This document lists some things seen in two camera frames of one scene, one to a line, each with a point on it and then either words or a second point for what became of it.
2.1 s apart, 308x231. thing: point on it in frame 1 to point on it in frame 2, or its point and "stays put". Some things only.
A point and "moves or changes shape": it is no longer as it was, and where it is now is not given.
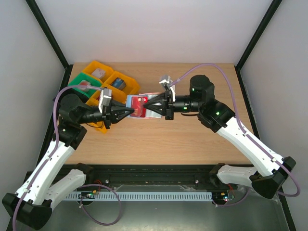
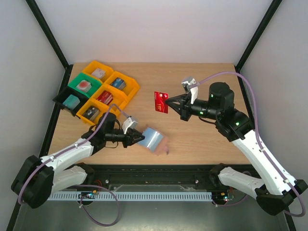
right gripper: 170,106 to 185,109
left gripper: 122,110 to 130,135
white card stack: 98,73 stays put
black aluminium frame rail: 149,174 stays put
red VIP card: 137,103 moves or changes shape
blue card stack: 119,83 stays put
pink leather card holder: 137,102 to 155,141
